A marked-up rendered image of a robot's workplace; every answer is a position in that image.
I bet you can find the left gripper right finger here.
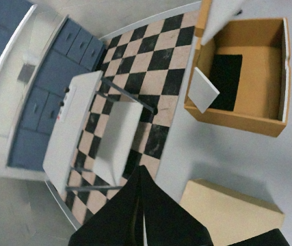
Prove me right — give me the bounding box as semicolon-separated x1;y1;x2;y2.
140;165;214;246

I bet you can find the black key fob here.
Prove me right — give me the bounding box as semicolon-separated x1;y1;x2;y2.
231;7;241;16

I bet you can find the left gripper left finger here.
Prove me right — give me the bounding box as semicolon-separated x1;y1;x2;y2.
68;165;144;246

